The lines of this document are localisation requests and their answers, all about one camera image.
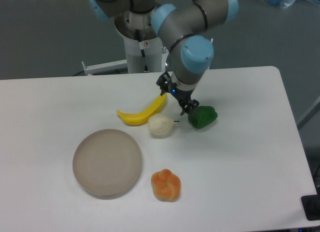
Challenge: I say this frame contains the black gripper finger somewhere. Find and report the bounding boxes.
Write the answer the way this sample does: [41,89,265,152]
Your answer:
[156,71,172,96]
[179,99,199,116]

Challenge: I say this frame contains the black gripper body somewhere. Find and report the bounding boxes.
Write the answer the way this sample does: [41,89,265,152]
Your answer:
[168,78,198,105]

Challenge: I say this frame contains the yellow toy banana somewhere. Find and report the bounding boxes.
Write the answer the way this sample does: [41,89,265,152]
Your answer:
[116,93,167,126]

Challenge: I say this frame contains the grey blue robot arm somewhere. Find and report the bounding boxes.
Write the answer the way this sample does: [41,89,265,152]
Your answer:
[89,0,239,115]

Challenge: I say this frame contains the green toy bell pepper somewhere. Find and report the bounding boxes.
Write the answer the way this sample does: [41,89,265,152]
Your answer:
[188,106,218,129]

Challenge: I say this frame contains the white toy pear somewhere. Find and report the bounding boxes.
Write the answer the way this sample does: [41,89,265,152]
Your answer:
[147,113,179,138]

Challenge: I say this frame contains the orange knotted bread roll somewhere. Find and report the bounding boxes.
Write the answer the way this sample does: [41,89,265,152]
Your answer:
[151,169,181,202]

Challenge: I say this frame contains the beige round plate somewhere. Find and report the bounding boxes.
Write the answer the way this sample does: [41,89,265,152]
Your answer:
[72,129,143,200]

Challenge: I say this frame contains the black device at table edge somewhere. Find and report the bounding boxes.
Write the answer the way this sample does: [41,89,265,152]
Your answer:
[301,195,320,221]

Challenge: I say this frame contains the white metal bracket left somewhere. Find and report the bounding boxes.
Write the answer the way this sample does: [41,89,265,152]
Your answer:
[81,59,127,75]

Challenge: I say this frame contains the black cable on pedestal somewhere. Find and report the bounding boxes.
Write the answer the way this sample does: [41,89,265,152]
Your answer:
[135,29,149,73]

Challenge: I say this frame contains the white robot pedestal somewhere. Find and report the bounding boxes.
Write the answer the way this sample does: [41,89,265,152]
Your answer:
[114,9,165,73]

